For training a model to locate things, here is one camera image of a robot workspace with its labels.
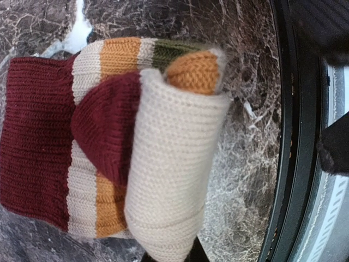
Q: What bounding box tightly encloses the black front table rail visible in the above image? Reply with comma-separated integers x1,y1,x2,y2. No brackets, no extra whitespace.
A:
258,1,327,261

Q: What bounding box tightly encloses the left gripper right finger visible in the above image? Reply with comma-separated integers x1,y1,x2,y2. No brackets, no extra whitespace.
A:
185,237,209,262

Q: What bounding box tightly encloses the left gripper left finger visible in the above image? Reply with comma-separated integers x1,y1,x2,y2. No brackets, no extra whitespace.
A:
141,252,155,262

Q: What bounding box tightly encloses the striped beige brown sock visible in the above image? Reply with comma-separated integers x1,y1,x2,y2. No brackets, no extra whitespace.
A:
1,37,230,261

